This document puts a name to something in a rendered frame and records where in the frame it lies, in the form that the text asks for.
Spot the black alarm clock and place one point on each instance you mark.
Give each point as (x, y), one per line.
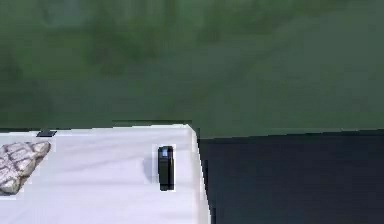
(165, 168)

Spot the small black flat object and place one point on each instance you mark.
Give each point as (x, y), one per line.
(46, 133)

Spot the grey patterned pillow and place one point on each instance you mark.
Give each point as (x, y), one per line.
(16, 163)

